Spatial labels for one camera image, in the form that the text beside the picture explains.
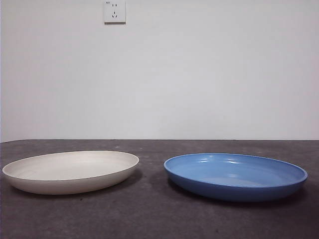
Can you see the blue round plate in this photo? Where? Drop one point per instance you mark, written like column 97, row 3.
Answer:
column 234, row 179

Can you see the white round plate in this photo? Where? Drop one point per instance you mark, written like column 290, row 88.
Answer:
column 69, row 174

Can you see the white wall socket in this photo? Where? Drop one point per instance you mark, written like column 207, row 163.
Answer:
column 115, row 12

